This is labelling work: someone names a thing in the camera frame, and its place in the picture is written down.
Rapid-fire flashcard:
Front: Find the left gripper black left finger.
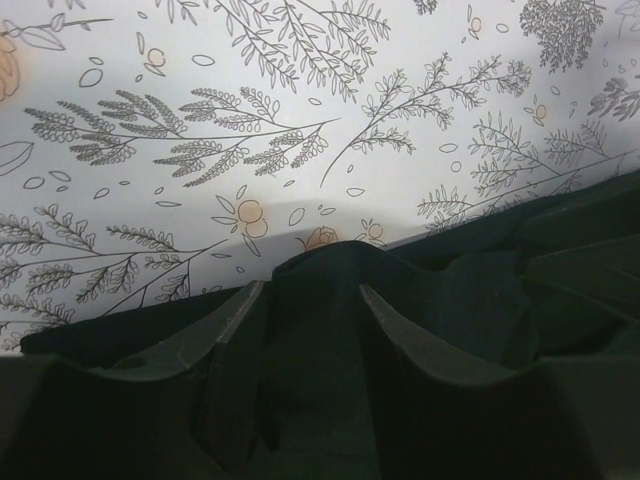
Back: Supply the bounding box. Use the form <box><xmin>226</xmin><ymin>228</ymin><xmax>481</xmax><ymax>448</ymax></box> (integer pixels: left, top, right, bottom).
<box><xmin>1</xmin><ymin>282</ymin><xmax>265</xmax><ymax>479</ymax></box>

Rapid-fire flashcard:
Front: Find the black t-shirt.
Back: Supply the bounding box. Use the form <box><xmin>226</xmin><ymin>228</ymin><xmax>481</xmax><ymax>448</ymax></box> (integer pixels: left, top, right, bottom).
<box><xmin>21</xmin><ymin>173</ymin><xmax>639</xmax><ymax>479</ymax></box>

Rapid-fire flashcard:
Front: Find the floral patterned table cover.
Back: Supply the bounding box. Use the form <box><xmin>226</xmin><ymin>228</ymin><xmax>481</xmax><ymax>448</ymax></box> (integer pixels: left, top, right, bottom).
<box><xmin>1</xmin><ymin>1</ymin><xmax>639</xmax><ymax>356</ymax></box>

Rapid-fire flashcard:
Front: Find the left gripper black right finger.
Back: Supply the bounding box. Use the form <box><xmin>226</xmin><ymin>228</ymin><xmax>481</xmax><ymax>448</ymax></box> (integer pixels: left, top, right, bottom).
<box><xmin>360</xmin><ymin>286</ymin><xmax>639</xmax><ymax>479</ymax></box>

